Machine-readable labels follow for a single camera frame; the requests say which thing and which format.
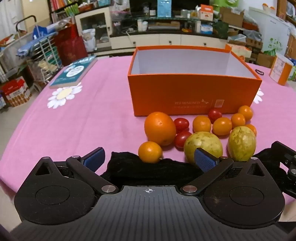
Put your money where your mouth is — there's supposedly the red and white box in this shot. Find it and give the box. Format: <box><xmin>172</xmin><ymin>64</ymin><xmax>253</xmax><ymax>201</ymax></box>
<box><xmin>1</xmin><ymin>76</ymin><xmax>32</xmax><ymax>107</ymax></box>

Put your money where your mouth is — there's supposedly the metal wire rack cart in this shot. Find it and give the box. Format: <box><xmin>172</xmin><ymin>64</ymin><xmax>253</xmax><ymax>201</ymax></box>
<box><xmin>15</xmin><ymin>15</ymin><xmax>63</xmax><ymax>84</ymax></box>

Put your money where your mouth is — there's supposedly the small orange white box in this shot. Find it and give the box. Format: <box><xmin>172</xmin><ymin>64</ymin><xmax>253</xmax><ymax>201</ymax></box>
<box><xmin>199</xmin><ymin>5</ymin><xmax>213</xmax><ymax>21</ymax></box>

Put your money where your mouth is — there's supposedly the white television cabinet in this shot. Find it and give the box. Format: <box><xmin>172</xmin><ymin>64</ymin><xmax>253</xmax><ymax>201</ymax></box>
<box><xmin>110</xmin><ymin>32</ymin><xmax>228</xmax><ymax>50</ymax></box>

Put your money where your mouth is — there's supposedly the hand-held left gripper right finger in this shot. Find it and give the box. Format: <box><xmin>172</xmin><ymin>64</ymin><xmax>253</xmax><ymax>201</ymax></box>
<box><xmin>181</xmin><ymin>148</ymin><xmax>265</xmax><ymax>195</ymax></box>

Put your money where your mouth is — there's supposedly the bookshelf with books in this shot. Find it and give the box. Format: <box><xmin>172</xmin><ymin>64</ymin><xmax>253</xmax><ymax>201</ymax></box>
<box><xmin>48</xmin><ymin>0</ymin><xmax>79</xmax><ymax>24</ymax></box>

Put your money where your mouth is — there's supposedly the red gift bag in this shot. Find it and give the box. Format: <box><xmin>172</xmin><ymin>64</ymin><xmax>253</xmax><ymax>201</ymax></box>
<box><xmin>54</xmin><ymin>24</ymin><xmax>88</xmax><ymax>66</ymax></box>

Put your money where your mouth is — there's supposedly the black television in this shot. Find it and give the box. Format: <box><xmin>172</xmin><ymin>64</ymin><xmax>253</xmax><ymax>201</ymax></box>
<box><xmin>129</xmin><ymin>0</ymin><xmax>211</xmax><ymax>18</ymax></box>

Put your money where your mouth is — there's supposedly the blue and white tissue box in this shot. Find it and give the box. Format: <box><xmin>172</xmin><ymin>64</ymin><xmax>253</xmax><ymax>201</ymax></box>
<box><xmin>200</xmin><ymin>23</ymin><xmax>213</xmax><ymax>35</ymax></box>

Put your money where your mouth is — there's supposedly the small tangerine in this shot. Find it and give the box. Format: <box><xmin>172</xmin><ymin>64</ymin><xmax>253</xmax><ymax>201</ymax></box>
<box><xmin>238</xmin><ymin>105</ymin><xmax>253</xmax><ymax>121</ymax></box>
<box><xmin>212</xmin><ymin>117</ymin><xmax>233</xmax><ymax>136</ymax></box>
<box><xmin>193</xmin><ymin>115</ymin><xmax>212</xmax><ymax>133</ymax></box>
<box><xmin>245</xmin><ymin>124</ymin><xmax>257</xmax><ymax>137</ymax></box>
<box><xmin>231</xmin><ymin>113</ymin><xmax>246</xmax><ymax>128</ymax></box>
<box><xmin>138</xmin><ymin>141</ymin><xmax>163</xmax><ymax>163</ymax></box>

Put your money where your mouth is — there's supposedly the orange cardboard box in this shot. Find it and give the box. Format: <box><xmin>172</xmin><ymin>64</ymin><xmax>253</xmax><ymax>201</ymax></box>
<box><xmin>128</xmin><ymin>46</ymin><xmax>262</xmax><ymax>117</ymax></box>

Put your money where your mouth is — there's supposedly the light blue packet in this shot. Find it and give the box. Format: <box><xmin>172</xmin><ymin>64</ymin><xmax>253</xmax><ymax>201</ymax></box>
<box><xmin>157</xmin><ymin>0</ymin><xmax>173</xmax><ymax>17</ymax></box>

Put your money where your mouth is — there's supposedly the dark green bag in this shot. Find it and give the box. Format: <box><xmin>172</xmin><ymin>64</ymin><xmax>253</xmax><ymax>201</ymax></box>
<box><xmin>213</xmin><ymin>21</ymin><xmax>229</xmax><ymax>40</ymax></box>

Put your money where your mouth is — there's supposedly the wooden shelf unit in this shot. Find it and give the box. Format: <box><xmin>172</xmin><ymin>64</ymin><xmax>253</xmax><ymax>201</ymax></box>
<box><xmin>277</xmin><ymin>0</ymin><xmax>296</xmax><ymax>21</ymax></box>

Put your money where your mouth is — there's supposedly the green plastic container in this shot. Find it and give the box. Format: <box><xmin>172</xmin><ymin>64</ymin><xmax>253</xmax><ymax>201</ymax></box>
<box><xmin>210</xmin><ymin>0</ymin><xmax>241</xmax><ymax>7</ymax></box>

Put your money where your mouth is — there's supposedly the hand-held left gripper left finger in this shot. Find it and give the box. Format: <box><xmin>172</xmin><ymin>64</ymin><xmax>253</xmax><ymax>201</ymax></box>
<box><xmin>35</xmin><ymin>147</ymin><xmax>119</xmax><ymax>195</ymax></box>

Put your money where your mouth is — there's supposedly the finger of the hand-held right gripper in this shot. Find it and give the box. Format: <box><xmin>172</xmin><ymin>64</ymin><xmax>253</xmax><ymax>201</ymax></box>
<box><xmin>271</xmin><ymin>141</ymin><xmax>296</xmax><ymax>197</ymax></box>

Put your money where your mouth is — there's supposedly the white jar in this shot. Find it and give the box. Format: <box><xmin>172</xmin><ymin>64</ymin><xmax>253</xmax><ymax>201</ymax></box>
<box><xmin>137</xmin><ymin>19</ymin><xmax>148</xmax><ymax>32</ymax></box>

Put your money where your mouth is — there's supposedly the orange and white carton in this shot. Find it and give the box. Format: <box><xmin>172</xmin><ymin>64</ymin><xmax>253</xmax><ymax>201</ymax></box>
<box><xmin>269</xmin><ymin>53</ymin><xmax>294</xmax><ymax>86</ymax></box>

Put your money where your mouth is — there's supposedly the white refrigerator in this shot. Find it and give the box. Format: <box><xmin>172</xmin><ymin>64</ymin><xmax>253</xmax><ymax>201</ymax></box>
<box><xmin>248</xmin><ymin>6</ymin><xmax>290</xmax><ymax>56</ymax></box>

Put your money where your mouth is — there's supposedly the white glass door cabinet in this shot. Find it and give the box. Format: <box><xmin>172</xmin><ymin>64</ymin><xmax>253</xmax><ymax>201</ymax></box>
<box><xmin>74</xmin><ymin>6</ymin><xmax>114</xmax><ymax>47</ymax></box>

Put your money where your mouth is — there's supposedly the open cardboard box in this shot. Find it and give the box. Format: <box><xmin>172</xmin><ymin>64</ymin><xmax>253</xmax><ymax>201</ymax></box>
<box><xmin>257</xmin><ymin>52</ymin><xmax>277</xmax><ymax>69</ymax></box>

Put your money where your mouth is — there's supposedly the brown cardboard box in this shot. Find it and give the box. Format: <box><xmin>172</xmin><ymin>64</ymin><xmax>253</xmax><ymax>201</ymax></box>
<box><xmin>220</xmin><ymin>7</ymin><xmax>244</xmax><ymax>28</ymax></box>

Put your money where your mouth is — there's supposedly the white plastic bag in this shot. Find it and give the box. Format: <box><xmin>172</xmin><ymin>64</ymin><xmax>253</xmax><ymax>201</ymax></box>
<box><xmin>82</xmin><ymin>29</ymin><xmax>96</xmax><ymax>52</ymax></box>

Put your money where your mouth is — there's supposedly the pink daisy print tablecloth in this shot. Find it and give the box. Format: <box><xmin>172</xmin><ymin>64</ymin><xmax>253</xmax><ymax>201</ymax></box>
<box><xmin>0</xmin><ymin>53</ymin><xmax>296</xmax><ymax>232</ymax></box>

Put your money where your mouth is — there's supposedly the red cherry tomato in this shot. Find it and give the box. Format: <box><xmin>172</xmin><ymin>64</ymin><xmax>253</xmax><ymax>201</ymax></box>
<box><xmin>208</xmin><ymin>108</ymin><xmax>222</xmax><ymax>124</ymax></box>
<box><xmin>174</xmin><ymin>118</ymin><xmax>190</xmax><ymax>133</ymax></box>
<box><xmin>174</xmin><ymin>131</ymin><xmax>192</xmax><ymax>149</ymax></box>

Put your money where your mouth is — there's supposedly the teal paperback book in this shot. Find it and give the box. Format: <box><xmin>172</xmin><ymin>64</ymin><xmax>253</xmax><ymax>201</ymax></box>
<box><xmin>49</xmin><ymin>56</ymin><xmax>99</xmax><ymax>90</ymax></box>

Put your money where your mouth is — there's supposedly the orange white gift box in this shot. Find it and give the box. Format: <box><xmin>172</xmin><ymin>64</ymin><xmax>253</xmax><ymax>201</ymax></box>
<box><xmin>225</xmin><ymin>44</ymin><xmax>252</xmax><ymax>62</ymax></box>

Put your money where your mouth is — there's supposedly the yellow-green guava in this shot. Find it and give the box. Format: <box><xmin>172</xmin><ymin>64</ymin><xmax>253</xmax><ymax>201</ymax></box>
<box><xmin>184</xmin><ymin>132</ymin><xmax>223</xmax><ymax>165</ymax></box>
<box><xmin>228</xmin><ymin>126</ymin><xmax>256</xmax><ymax>162</ymax></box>

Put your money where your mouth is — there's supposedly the large orange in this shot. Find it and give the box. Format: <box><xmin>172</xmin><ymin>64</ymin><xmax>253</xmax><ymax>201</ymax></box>
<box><xmin>144</xmin><ymin>112</ymin><xmax>177</xmax><ymax>146</ymax></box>

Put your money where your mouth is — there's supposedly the black fuzzy cloth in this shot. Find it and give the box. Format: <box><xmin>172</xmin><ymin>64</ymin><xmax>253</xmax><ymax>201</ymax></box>
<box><xmin>100</xmin><ymin>148</ymin><xmax>287</xmax><ymax>188</ymax></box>

